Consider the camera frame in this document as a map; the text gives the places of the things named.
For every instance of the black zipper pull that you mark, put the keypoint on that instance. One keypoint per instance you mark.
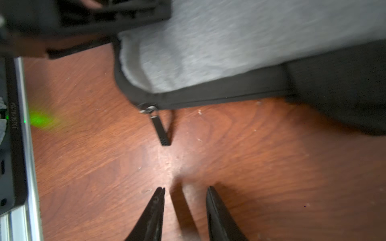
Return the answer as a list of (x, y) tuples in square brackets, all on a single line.
[(153, 112)]

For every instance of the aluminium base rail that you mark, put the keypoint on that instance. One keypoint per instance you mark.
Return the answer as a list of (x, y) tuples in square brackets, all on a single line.
[(20, 210)]

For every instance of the grey laptop bag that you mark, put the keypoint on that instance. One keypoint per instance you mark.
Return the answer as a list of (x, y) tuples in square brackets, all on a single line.
[(330, 55)]

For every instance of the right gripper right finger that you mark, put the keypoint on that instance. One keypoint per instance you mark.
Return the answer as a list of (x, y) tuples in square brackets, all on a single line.
[(221, 225)]

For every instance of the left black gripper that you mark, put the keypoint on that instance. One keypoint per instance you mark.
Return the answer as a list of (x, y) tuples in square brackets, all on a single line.
[(61, 28)]

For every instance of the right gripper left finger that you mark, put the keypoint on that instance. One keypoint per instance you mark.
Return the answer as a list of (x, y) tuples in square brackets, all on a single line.
[(149, 225)]

